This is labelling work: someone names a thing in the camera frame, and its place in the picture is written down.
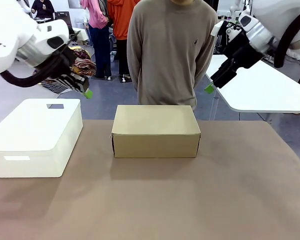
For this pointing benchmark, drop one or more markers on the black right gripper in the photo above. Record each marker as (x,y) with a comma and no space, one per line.
(242,52)

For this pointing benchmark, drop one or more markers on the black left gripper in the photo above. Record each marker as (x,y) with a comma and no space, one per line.
(66,61)

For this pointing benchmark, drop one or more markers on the brown cardboard shoe box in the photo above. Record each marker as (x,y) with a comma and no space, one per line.
(155,135)

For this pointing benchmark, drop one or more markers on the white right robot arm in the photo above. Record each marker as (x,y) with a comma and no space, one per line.
(277,15)

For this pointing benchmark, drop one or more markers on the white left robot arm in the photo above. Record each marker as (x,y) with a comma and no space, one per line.
(15,37)

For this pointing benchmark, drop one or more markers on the white robot arm green base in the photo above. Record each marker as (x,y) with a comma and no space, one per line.
(234,8)

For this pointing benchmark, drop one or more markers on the white storage box lid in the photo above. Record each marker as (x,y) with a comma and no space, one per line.
(27,125)

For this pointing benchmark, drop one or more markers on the white plastic storage box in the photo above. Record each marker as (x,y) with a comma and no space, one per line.
(35,162)

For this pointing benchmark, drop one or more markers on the pile of colourful clothes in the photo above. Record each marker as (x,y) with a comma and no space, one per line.
(85,63)

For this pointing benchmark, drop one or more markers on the checkered black white fabric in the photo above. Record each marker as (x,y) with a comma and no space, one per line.
(53,87)

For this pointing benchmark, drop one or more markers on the white table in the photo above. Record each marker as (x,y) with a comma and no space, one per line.
(260,90)

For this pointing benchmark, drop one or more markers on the person in beige sweater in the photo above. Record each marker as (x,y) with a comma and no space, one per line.
(170,50)

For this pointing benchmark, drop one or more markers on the dark display panel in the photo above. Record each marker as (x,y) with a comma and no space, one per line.
(62,16)

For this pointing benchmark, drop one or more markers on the person in pink top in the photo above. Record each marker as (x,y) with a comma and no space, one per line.
(97,17)

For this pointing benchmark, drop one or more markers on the person in orange top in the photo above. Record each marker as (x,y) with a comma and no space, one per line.
(120,20)

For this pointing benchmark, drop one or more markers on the seated person in dark clothes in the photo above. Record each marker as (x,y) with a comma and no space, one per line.
(43,7)

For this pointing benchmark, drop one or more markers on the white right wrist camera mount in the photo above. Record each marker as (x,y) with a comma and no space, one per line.
(218,28)

